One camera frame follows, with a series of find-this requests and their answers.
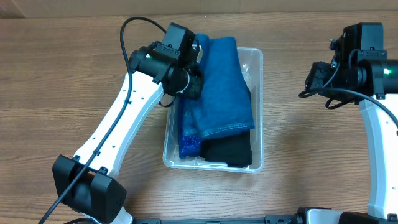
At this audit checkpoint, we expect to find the teal towel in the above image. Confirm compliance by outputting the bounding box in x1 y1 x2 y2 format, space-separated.
179 34 255 142

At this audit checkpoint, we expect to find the blue glitter cloth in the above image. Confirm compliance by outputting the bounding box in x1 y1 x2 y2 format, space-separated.
178 136 201 159

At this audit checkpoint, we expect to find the black cloth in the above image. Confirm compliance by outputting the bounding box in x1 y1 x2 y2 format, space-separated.
200 131 252 168

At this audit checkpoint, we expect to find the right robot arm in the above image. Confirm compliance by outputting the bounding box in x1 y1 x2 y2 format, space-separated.
292 22 397 223

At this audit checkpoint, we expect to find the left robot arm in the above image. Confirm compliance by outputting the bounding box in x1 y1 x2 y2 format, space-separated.
52 23 203 223

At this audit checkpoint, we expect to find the clear plastic container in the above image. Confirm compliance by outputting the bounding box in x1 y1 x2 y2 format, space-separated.
162 47 264 174

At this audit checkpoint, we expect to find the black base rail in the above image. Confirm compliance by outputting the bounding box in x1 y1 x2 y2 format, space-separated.
62 207 352 224

